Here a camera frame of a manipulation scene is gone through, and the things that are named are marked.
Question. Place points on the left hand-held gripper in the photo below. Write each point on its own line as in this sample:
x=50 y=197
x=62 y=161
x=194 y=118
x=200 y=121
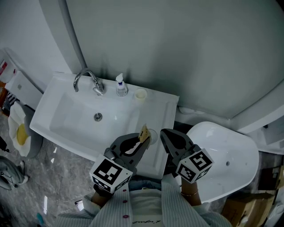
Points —
x=108 y=175

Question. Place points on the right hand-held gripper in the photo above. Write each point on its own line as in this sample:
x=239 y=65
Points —
x=193 y=166

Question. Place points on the clear glass cup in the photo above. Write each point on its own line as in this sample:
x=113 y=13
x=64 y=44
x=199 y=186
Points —
x=153 y=136

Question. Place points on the person's left forearm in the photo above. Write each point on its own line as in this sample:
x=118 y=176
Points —
x=99 y=199

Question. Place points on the person's right forearm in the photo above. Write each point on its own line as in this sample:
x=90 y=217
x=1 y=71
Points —
x=192 y=198

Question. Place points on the small white dish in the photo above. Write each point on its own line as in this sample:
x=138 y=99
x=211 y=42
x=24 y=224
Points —
x=140 y=95

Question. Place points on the person's jeans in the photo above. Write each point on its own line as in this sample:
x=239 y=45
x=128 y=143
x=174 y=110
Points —
x=144 y=184

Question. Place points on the metal sink drain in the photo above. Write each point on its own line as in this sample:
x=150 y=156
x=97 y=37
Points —
x=98 y=116

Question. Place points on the black wristband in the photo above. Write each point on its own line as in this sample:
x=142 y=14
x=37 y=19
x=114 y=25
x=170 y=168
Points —
x=103 y=190

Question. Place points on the white bathtub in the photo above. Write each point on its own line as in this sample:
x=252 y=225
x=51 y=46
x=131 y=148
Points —
x=226 y=159

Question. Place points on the white ceramic sink basin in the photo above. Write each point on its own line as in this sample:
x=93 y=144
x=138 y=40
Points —
x=73 y=119

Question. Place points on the person's striped shirt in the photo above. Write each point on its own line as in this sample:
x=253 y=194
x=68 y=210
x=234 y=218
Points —
x=173 y=206

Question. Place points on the clear soap pump bottle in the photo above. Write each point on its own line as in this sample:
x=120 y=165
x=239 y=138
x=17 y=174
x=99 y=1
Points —
x=121 y=88

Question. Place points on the black flat device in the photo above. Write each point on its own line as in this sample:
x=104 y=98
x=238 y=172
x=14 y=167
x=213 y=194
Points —
x=79 y=205

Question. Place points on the chrome faucet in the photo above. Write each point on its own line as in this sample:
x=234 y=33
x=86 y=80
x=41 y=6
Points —
x=94 y=78

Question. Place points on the small cardboard box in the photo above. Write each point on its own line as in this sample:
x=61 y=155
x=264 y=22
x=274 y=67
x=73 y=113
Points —
x=270 y=177

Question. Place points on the fried egg cushion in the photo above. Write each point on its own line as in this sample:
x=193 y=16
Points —
x=21 y=133

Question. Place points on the teal item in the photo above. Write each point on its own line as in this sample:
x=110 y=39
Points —
x=40 y=218

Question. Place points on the white water dispenser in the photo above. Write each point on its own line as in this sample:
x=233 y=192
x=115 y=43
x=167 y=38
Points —
x=24 y=88

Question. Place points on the striped cloth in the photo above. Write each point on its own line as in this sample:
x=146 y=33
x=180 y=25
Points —
x=10 y=99

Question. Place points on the grey vertical pipe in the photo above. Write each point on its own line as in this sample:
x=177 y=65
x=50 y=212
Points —
x=74 y=33

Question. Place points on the water bottle with red label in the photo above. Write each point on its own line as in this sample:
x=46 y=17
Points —
x=6 y=66

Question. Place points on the orange frame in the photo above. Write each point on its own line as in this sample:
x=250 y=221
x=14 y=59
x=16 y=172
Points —
x=2 y=95

